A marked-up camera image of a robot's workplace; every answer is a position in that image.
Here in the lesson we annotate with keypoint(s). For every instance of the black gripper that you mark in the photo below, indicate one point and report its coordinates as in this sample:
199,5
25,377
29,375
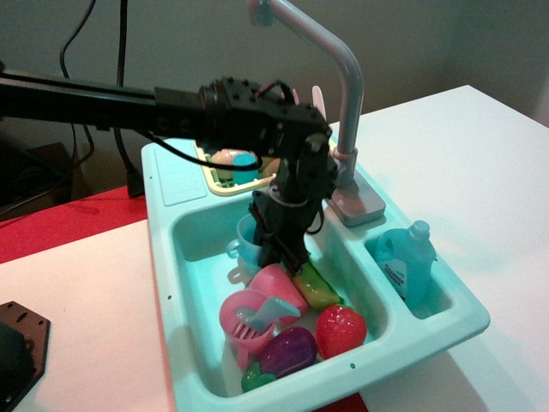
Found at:
280,229

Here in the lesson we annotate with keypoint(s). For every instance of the translucent blue toy cup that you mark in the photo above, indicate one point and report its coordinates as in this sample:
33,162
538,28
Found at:
243,248

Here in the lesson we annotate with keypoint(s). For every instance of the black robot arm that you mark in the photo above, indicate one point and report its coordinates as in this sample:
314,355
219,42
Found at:
228,113

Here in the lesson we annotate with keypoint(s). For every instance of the pink toy cup lying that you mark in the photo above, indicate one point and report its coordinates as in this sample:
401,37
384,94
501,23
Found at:
272,280

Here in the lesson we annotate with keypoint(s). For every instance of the teal plastic toy sink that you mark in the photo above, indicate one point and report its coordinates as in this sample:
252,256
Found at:
189,229

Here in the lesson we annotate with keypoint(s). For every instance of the green toy pea pod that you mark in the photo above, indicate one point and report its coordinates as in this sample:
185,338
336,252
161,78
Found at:
316,291

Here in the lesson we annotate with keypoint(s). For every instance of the blue toy spoon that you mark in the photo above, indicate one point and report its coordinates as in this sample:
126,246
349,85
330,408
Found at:
272,309

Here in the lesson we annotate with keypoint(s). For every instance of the yellow plastic dish rack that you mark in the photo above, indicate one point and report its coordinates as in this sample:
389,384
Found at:
246,181

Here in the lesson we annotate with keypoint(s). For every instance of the grey toy faucet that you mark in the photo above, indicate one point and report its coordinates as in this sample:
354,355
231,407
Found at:
354,201

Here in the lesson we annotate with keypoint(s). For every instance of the pink fork in mug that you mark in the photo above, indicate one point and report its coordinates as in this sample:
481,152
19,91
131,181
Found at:
242,331

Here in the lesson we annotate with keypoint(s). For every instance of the red toy strawberry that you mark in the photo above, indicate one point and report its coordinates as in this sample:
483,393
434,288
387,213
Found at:
338,330

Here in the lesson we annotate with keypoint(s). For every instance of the pink toy mug upright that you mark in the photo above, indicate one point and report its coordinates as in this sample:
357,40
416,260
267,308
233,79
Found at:
244,341

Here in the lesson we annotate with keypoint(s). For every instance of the purple toy eggplant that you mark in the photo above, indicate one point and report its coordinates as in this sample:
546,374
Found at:
290,351

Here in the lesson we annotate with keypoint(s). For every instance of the toy burger bun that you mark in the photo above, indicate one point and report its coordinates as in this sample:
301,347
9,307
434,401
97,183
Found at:
225,157

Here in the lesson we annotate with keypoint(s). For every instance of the blue toy detergent bottle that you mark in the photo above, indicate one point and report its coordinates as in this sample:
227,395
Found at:
405,256

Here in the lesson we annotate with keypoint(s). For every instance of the pink toy knife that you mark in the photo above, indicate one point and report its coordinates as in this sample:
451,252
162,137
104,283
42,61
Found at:
318,101

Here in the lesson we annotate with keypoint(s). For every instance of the dark box in background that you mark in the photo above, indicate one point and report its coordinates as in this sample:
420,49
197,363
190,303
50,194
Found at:
38,178

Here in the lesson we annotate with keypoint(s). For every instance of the red cloth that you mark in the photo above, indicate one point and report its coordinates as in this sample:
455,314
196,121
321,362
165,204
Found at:
63,224

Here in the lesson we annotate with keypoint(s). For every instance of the black mount plate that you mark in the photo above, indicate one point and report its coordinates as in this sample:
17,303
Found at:
24,347

